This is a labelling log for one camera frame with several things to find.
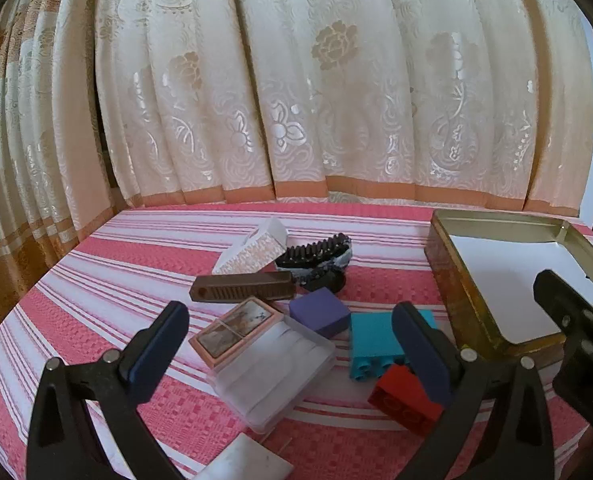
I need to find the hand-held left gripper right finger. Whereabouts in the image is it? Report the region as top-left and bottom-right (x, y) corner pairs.
(393, 302), (552, 480)

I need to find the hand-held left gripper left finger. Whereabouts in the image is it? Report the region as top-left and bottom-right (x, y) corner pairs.
(26, 301), (190, 480)

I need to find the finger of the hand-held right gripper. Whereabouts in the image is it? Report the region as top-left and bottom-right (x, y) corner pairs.
(534, 270), (593, 348)

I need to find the red building block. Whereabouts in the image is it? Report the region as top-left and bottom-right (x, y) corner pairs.
(367, 364), (445, 437)

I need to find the teal building block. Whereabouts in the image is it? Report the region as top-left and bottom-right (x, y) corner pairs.
(347, 310), (437, 383)

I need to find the gold metal tin box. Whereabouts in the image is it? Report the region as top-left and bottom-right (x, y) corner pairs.
(424, 208), (593, 361)

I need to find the pink framed picture box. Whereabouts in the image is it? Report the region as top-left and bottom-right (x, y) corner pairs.
(189, 297), (282, 373)

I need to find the brown ribbed bar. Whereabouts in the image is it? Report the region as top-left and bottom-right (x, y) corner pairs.
(191, 270), (294, 303)

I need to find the clear plastic case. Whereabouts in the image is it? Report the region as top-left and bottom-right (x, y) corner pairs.
(214, 322), (337, 433)

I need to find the white patterned carton box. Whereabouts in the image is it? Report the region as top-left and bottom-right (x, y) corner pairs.
(211, 217), (288, 277)

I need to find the white paper liner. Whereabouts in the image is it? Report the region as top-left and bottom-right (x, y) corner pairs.
(447, 235), (593, 346)

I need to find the pink striped blanket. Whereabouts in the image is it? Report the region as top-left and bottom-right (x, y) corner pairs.
(0, 203), (593, 480)

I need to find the purple block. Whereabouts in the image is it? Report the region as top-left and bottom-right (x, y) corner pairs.
(289, 290), (352, 339)

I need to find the white card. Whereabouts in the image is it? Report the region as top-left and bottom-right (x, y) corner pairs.
(196, 432), (294, 480)

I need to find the black hair claw clip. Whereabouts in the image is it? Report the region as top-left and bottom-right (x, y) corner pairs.
(275, 233), (352, 293)

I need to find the cream curtain with gold band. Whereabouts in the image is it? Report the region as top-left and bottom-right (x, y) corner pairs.
(0, 0), (127, 321)

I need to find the cream floral curtain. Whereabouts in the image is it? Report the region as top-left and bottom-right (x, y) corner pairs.
(94, 0), (593, 212)

